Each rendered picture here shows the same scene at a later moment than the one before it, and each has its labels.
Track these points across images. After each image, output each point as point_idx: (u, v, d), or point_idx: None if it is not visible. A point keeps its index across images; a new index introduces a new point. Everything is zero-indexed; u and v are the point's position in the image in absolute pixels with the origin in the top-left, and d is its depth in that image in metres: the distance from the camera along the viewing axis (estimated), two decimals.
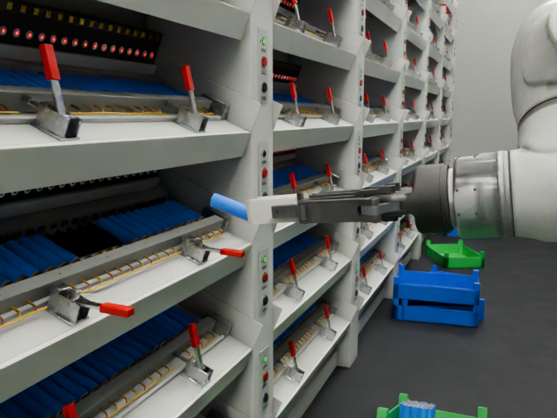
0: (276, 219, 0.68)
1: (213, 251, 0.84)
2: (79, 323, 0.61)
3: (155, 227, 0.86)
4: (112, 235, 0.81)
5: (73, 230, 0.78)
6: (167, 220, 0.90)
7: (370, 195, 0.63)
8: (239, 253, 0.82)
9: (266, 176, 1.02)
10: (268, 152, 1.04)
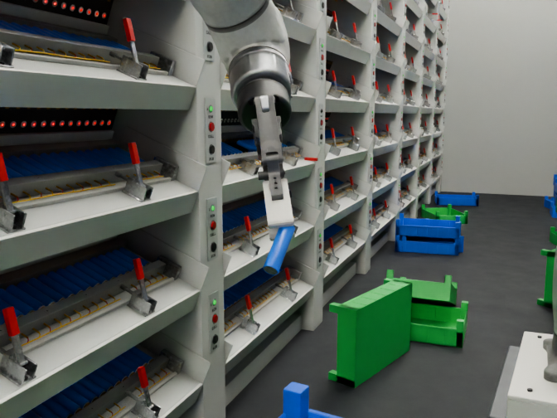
0: None
1: (300, 158, 1.56)
2: (254, 175, 1.33)
3: None
4: None
5: (231, 143, 1.50)
6: None
7: None
8: (316, 158, 1.54)
9: (322, 124, 1.74)
10: (323, 110, 1.77)
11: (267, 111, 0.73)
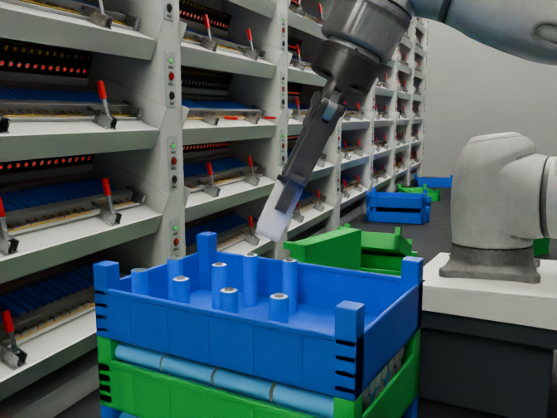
0: None
1: (260, 117, 1.76)
2: (215, 125, 1.53)
3: (232, 107, 1.78)
4: None
5: None
6: (236, 106, 1.82)
7: None
8: (273, 117, 1.75)
9: (283, 90, 1.95)
10: (285, 78, 1.97)
11: (326, 120, 0.63)
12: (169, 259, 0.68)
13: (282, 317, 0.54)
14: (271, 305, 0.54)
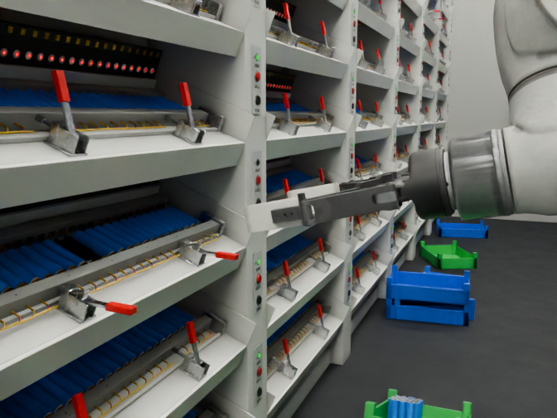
0: (315, 190, 0.75)
1: (209, 255, 0.90)
2: (87, 320, 0.67)
3: (155, 232, 0.92)
4: None
5: None
6: (167, 225, 0.97)
7: None
8: (234, 256, 0.89)
9: (259, 183, 1.09)
10: (263, 160, 1.11)
11: (375, 201, 0.59)
12: None
13: None
14: None
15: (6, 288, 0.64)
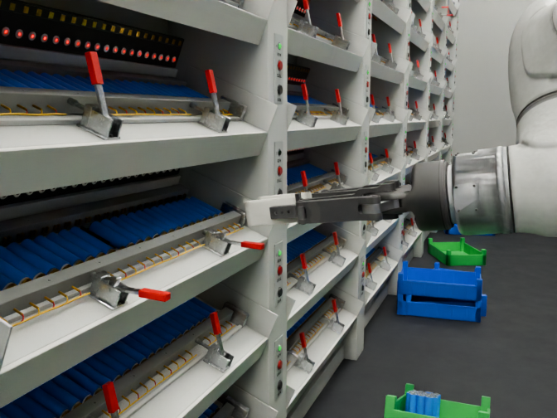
0: (275, 220, 0.68)
1: (234, 244, 0.89)
2: (119, 307, 0.66)
3: (179, 221, 0.91)
4: None
5: None
6: (190, 215, 0.95)
7: (369, 193, 0.63)
8: (259, 245, 0.88)
9: (281, 173, 1.08)
10: (283, 150, 1.10)
11: None
12: None
13: (123, 240, 0.80)
14: None
15: (38, 274, 0.63)
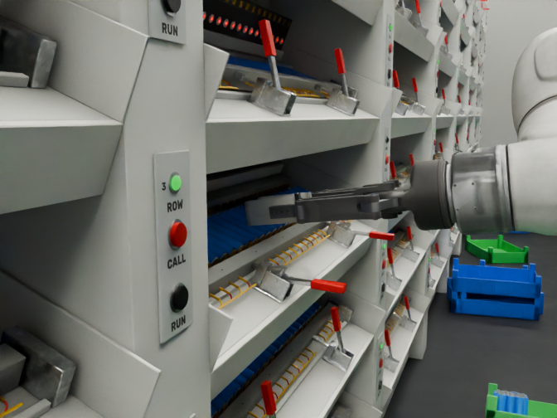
0: (274, 220, 0.68)
1: (362, 235, 0.84)
2: (285, 299, 0.61)
3: None
4: None
5: None
6: None
7: (369, 192, 0.63)
8: (391, 236, 0.82)
9: (388, 162, 1.02)
10: (389, 138, 1.04)
11: None
12: None
13: (258, 230, 0.75)
14: None
15: None
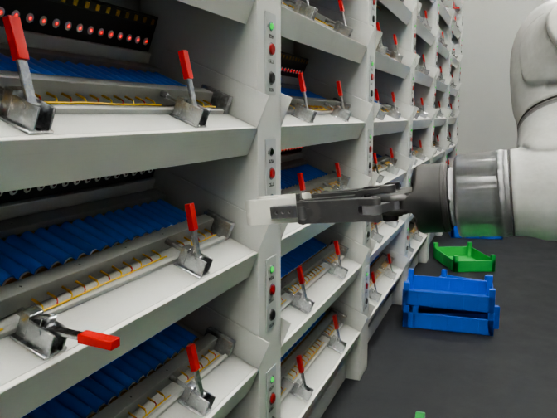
0: (286, 197, 0.71)
1: (193, 238, 0.74)
2: (54, 354, 0.50)
3: (138, 230, 0.76)
4: None
5: None
6: (153, 221, 0.80)
7: None
8: (186, 206, 0.74)
9: (273, 177, 0.92)
10: (277, 149, 0.94)
11: (362, 211, 0.60)
12: None
13: (60, 255, 0.64)
14: None
15: None
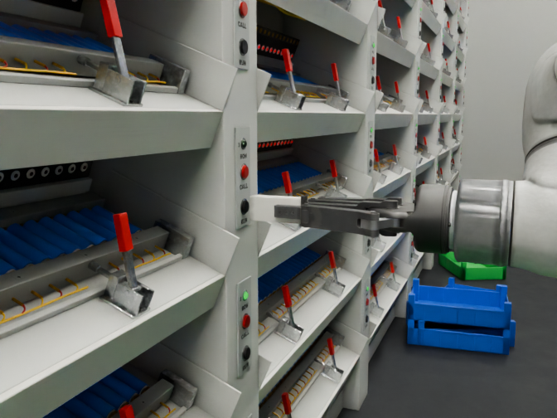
0: (282, 200, 0.70)
1: (126, 262, 0.53)
2: None
3: (52, 250, 0.55)
4: None
5: None
6: (79, 237, 0.59)
7: None
8: (113, 216, 0.53)
9: (247, 176, 0.71)
10: (251, 141, 0.73)
11: (361, 224, 0.61)
12: None
13: None
14: None
15: None
